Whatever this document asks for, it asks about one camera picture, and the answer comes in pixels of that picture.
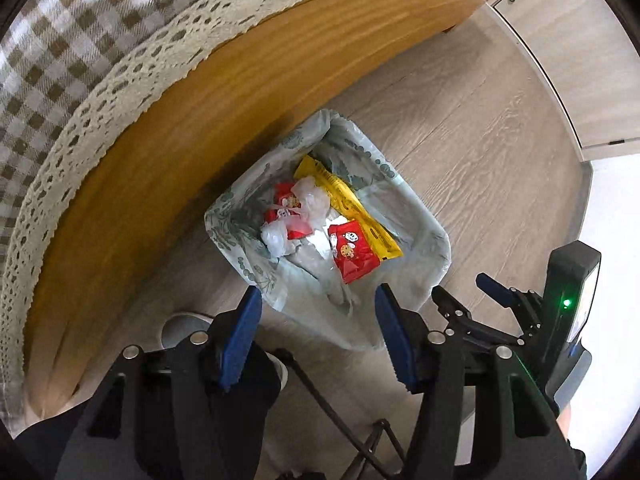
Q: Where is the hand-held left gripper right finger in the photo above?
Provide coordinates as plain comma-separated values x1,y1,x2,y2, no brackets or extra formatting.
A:
375,283,571,480

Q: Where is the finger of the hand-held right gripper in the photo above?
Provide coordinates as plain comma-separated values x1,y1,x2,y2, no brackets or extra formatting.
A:
475,272,546,333
431,285,526,358

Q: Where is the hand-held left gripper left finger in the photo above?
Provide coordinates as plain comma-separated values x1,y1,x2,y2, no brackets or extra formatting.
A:
54,286,266,480

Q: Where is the trash bin with patterned liner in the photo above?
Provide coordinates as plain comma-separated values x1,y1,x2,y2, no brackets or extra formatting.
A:
204,108,451,352

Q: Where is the red snack wrapper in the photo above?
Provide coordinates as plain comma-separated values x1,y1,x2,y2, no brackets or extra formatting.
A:
327,220,385,286
264,182,312,242

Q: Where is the white plastic bag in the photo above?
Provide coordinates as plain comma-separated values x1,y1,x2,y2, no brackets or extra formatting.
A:
287,177,333,222
259,220,292,257

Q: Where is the yellow snack bag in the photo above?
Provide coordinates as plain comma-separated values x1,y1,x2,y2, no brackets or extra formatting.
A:
293,155,404,261

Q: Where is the person's right forearm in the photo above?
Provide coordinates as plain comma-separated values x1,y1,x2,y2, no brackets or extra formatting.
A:
554,402,588,478

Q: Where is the white shoe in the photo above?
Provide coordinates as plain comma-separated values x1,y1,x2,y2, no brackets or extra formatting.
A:
265,350,290,389

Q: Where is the grey slipper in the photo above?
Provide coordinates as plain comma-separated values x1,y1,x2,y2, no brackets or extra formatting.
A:
161,312,213,348

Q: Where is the black metal stand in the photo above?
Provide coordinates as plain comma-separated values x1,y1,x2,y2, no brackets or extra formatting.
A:
280,349,407,480

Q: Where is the beige door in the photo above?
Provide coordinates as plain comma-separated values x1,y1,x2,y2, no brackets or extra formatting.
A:
484,0,640,161

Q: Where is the brown checkered blanket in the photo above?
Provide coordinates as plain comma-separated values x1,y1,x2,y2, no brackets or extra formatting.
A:
0,0,526,426

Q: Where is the wooden bed frame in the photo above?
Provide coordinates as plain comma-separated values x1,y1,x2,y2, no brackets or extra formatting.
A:
22,0,532,418

